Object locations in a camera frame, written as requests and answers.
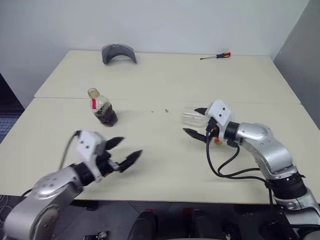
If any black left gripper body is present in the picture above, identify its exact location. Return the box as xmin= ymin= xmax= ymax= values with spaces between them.
xmin=95 ymin=149 xmax=123 ymax=178

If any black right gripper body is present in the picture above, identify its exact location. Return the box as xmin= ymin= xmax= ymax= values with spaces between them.
xmin=205 ymin=116 xmax=221 ymax=140

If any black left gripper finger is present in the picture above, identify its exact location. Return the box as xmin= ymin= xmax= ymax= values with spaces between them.
xmin=117 ymin=149 xmax=144 ymax=174
xmin=103 ymin=136 xmax=126 ymax=152

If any clear plastic wine glass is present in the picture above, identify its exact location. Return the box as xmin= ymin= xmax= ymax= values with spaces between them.
xmin=180 ymin=105 xmax=210 ymax=129

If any small dark liquid bottle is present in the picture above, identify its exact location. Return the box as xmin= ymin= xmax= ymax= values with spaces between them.
xmin=86 ymin=87 xmax=119 ymax=128

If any dark rounded shape red top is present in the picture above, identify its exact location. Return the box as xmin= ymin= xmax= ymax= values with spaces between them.
xmin=130 ymin=209 xmax=159 ymax=240
xmin=182 ymin=207 xmax=221 ymax=240

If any grey baseball cap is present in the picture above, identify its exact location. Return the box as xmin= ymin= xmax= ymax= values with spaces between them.
xmin=101 ymin=43 xmax=138 ymax=67

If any grey partition panel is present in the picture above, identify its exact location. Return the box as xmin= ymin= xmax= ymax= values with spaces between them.
xmin=271 ymin=0 xmax=320 ymax=131

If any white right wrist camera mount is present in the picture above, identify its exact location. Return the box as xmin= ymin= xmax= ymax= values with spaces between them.
xmin=204 ymin=98 xmax=235 ymax=141

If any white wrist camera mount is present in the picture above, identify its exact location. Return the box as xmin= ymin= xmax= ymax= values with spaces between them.
xmin=204 ymin=98 xmax=235 ymax=141
xmin=75 ymin=129 xmax=106 ymax=183

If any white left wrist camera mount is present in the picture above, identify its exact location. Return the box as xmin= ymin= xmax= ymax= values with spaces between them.
xmin=75 ymin=129 xmax=106 ymax=183

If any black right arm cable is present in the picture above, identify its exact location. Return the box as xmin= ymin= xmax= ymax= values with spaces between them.
xmin=205 ymin=119 xmax=276 ymax=204

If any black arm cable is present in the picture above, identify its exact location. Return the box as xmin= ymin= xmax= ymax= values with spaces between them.
xmin=58 ymin=129 xmax=82 ymax=171
xmin=205 ymin=119 xmax=276 ymax=204

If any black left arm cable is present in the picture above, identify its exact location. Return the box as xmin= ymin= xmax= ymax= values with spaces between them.
xmin=58 ymin=129 xmax=82 ymax=171

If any orange black handled screwdriver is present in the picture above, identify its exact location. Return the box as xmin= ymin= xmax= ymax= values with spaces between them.
xmin=199 ymin=51 xmax=232 ymax=61

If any white wire coil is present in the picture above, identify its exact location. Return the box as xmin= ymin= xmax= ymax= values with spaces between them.
xmin=0 ymin=194 xmax=16 ymax=222

